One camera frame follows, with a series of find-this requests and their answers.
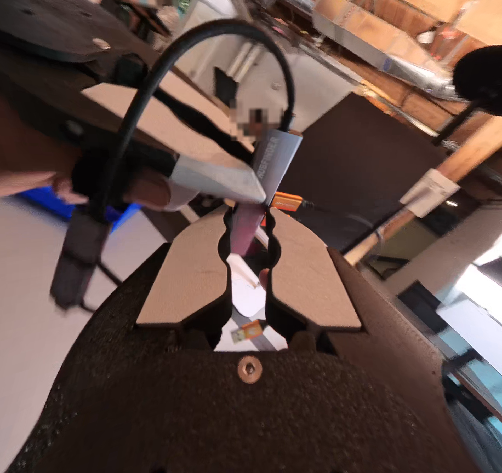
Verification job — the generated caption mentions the blue plastic bin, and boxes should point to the blue plastic bin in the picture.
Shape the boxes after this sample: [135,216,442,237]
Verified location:
[16,186,142,232]

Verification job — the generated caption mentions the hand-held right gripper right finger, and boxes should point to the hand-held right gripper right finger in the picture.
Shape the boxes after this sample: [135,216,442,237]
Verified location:
[266,206,363,332]

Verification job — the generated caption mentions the person's left hand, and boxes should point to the person's left hand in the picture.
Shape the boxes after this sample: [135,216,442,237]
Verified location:
[0,100,174,211]

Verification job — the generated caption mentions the black round fixture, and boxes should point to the black round fixture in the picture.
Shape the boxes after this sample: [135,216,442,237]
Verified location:
[431,45,502,146]

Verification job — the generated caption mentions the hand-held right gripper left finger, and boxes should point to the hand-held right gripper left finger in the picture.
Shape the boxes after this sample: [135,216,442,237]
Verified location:
[135,204,234,328]

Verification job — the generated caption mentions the black cable wide orange plugs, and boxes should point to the black cable wide orange plugs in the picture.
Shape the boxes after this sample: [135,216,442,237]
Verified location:
[231,192,353,343]

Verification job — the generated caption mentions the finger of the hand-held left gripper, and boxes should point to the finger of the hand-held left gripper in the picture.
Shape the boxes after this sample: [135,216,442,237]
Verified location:
[154,71,255,160]
[82,83,268,204]

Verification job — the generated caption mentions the black board wooden rim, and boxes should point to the black board wooden rim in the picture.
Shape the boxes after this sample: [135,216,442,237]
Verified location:
[280,92,449,254]

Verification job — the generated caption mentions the silver air duct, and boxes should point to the silver air duct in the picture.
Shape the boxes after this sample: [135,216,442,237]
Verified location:
[312,0,461,99]

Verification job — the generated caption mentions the grey usb hub with cable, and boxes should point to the grey usb hub with cable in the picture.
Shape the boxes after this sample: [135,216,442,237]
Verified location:
[49,18,304,311]

